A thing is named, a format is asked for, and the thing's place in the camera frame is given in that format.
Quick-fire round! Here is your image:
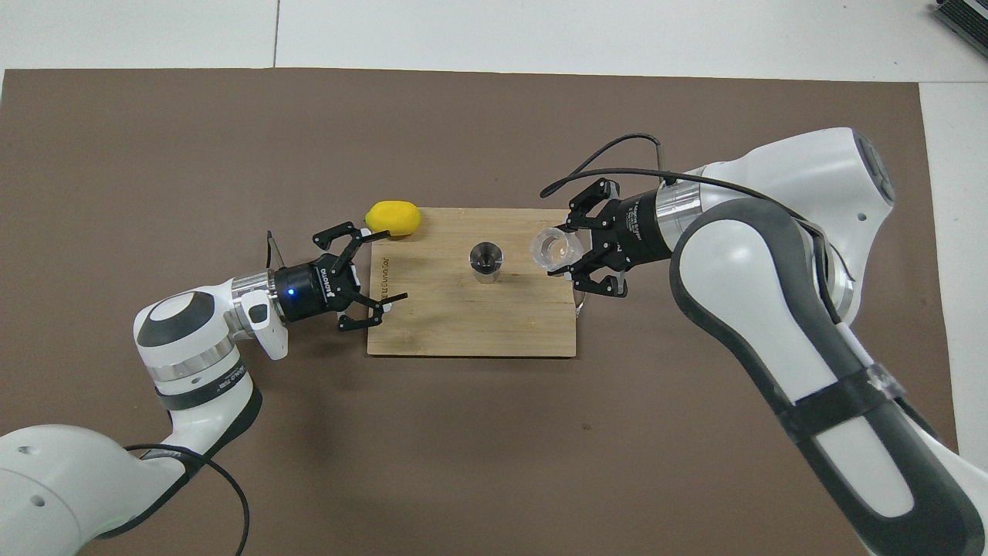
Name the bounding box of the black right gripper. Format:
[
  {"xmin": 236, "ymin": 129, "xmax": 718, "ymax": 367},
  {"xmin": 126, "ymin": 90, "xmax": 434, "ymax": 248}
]
[{"xmin": 566, "ymin": 178, "xmax": 672, "ymax": 299}]

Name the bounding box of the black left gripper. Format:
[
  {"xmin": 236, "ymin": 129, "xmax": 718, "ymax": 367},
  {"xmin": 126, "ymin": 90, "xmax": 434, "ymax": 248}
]
[{"xmin": 274, "ymin": 222, "xmax": 408, "ymax": 333}]

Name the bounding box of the yellow lemon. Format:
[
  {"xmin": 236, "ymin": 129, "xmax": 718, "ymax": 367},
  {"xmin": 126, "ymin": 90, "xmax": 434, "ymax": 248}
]
[{"xmin": 364, "ymin": 200, "xmax": 423, "ymax": 238}]

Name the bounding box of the wooden cutting board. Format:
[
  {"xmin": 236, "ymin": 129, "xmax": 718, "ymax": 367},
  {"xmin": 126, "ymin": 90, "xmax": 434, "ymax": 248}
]
[{"xmin": 367, "ymin": 207, "xmax": 589, "ymax": 358}]

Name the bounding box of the brown table mat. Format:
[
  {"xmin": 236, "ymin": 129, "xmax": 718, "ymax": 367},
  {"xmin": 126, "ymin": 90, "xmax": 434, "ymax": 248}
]
[{"xmin": 0, "ymin": 68, "xmax": 972, "ymax": 556}]

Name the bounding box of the small clear glass cup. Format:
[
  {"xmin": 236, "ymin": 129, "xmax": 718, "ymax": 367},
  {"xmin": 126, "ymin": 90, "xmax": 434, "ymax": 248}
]
[{"xmin": 530, "ymin": 226, "xmax": 587, "ymax": 271}]

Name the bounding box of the grey ribbed device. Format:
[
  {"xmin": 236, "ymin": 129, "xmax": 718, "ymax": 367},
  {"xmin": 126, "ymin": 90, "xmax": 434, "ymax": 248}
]
[{"xmin": 930, "ymin": 0, "xmax": 988, "ymax": 56}]

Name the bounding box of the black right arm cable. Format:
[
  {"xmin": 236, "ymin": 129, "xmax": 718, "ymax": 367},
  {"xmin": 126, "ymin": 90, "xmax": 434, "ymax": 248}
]
[{"xmin": 540, "ymin": 135, "xmax": 773, "ymax": 202}]

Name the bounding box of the metal double jigger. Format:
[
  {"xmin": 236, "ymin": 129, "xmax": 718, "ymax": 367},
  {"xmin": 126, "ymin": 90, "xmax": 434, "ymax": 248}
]
[{"xmin": 469, "ymin": 241, "xmax": 506, "ymax": 285}]

